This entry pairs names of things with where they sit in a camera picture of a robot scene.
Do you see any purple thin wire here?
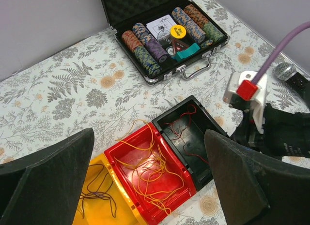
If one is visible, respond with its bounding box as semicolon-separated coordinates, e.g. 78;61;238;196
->
78;163;118;220

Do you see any black handheld microphone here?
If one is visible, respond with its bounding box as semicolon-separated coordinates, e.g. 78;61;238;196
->
273;62;310;97

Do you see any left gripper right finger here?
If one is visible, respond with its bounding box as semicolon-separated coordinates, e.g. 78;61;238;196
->
204;129;310;225

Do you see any black poker chip case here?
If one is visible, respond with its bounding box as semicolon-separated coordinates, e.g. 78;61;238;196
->
101;0;230;85

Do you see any yellow plastic bin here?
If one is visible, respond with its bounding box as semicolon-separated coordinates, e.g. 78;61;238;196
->
73;154;139;225

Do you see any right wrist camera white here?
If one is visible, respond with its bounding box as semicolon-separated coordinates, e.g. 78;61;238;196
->
223;71;268;134

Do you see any floral patterned table mat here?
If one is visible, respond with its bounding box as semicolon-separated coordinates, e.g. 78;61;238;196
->
0;0;310;225

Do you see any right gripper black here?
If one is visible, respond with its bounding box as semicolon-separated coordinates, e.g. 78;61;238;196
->
230;95;269;152

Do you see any red plastic bin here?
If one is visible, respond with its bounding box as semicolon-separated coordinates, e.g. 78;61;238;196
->
104;122;197;225

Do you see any yellow thin wire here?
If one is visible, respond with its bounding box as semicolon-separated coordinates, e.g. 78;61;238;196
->
113;118;186;217

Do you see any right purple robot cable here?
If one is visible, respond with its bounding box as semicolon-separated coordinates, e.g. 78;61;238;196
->
251;20;310;87

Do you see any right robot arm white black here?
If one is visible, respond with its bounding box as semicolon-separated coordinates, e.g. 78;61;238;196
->
230;95;310;159

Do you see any black plastic bin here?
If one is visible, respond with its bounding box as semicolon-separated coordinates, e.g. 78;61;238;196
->
152;95;228;191

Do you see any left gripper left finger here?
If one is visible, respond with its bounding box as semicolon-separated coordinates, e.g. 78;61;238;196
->
0;128;94;225

